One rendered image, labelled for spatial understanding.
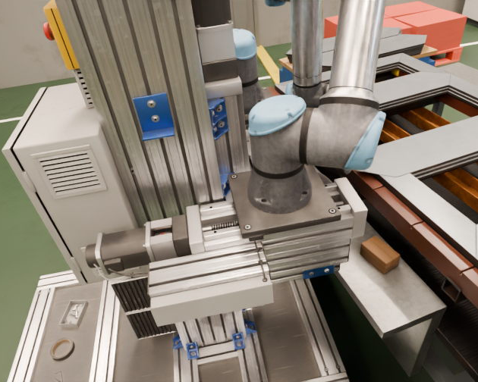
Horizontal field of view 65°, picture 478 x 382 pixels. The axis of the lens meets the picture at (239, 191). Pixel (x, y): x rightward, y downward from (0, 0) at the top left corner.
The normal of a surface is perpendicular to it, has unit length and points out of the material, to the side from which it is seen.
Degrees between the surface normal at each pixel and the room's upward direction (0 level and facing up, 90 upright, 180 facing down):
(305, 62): 94
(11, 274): 0
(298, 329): 0
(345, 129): 51
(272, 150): 90
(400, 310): 0
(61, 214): 90
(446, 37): 90
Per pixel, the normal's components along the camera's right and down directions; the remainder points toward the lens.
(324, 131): -0.32, -0.06
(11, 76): 0.17, 0.61
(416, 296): -0.10, -0.77
